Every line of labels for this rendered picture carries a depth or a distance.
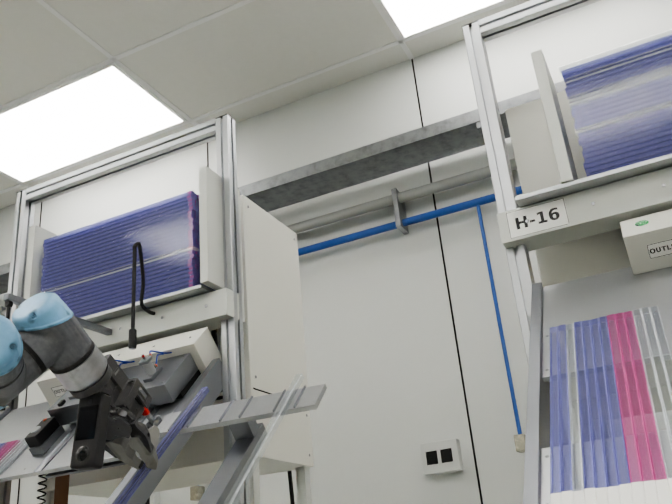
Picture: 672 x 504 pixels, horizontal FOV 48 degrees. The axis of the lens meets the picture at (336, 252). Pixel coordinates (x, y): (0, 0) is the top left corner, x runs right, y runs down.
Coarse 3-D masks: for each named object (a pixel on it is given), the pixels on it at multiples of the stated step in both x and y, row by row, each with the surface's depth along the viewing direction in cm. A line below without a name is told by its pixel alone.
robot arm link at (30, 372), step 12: (24, 348) 108; (24, 360) 107; (36, 360) 108; (24, 372) 105; (36, 372) 109; (12, 384) 102; (24, 384) 108; (0, 396) 104; (12, 396) 107; (0, 408) 106
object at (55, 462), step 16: (176, 400) 168; (16, 416) 197; (32, 416) 193; (48, 416) 188; (144, 416) 166; (160, 416) 163; (0, 432) 191; (16, 432) 187; (64, 432) 175; (64, 448) 167; (16, 464) 169; (32, 464) 165; (48, 464) 162; (64, 464) 159; (112, 464) 160; (0, 480) 165
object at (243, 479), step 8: (296, 376) 139; (296, 384) 136; (288, 392) 134; (288, 400) 132; (280, 408) 129; (272, 416) 128; (280, 416) 127; (272, 424) 125; (264, 432) 123; (272, 432) 123; (264, 440) 121; (256, 448) 119; (264, 448) 120; (256, 456) 117; (248, 464) 115; (256, 464) 116; (248, 472) 113; (240, 480) 112; (248, 480) 113; (232, 488) 110; (240, 488) 110; (232, 496) 108; (240, 496) 109
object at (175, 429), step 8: (200, 392) 148; (192, 400) 145; (200, 400) 146; (192, 408) 143; (184, 416) 140; (176, 424) 138; (184, 424) 139; (168, 432) 136; (176, 432) 136; (168, 440) 133; (160, 448) 131; (160, 456) 130; (144, 464) 127; (144, 472) 125; (136, 480) 123; (128, 488) 121; (136, 488) 122; (120, 496) 120; (128, 496) 120
